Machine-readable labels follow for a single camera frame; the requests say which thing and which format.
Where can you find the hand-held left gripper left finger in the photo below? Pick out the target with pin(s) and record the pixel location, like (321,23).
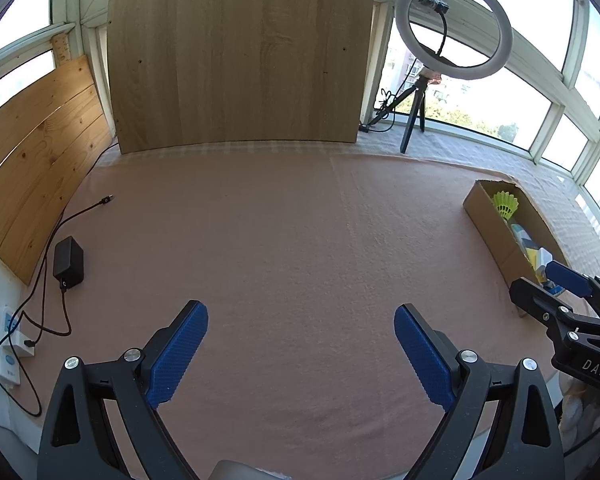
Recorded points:
(177,355)

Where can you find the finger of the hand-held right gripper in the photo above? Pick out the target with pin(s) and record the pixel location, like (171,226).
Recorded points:
(570,277)
(535,302)

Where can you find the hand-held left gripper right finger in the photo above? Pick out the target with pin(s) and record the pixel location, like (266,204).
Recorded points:
(425,360)

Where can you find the white charger plug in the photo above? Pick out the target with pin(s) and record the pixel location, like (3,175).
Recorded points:
(545,262)

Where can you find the cardboard box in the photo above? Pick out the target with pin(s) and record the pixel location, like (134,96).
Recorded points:
(490,230)

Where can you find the yellow plastic shuttlecock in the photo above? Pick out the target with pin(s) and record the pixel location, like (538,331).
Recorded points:
(506,204)

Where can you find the person's right hand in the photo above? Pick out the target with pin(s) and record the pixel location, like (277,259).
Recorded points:
(587,410)

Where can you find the black power adapter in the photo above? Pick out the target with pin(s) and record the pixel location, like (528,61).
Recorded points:
(69,260)

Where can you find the black tripod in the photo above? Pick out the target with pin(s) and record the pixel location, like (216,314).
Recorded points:
(412,120)

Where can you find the pine plank panel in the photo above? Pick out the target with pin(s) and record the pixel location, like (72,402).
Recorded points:
(40,160)

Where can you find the pink tripod clamp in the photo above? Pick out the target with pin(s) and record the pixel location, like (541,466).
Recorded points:
(427,76)

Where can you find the light wooden board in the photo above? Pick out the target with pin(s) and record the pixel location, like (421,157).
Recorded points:
(240,55)

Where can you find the narrow wooden slat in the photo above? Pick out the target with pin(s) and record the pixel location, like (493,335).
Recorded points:
(62,50)

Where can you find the white wall power strip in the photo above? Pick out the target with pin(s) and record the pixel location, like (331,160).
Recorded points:
(10,345)

